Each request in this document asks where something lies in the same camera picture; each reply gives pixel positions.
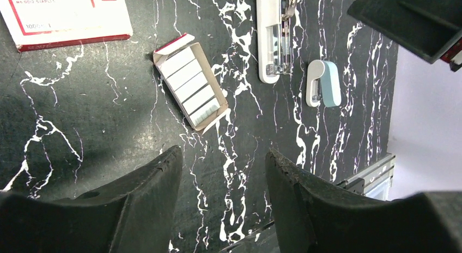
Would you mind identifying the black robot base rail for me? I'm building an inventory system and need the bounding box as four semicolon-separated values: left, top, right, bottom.
220;153;396;252

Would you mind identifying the red white staple box sleeve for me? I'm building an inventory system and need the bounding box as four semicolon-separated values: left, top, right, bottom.
1;0;133;52

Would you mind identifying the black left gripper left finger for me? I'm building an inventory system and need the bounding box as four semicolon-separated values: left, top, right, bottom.
1;146;183;252

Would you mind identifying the white metal stapler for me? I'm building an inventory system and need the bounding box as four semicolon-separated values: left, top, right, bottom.
256;0;297;84

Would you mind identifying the cardboard staple tray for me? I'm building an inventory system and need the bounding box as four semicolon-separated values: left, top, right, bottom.
153;33;229;135

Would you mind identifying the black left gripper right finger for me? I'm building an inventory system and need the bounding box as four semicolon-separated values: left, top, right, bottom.
265;149;461;252

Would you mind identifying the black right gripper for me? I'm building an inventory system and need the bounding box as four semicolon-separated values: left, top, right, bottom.
347;0;461;72

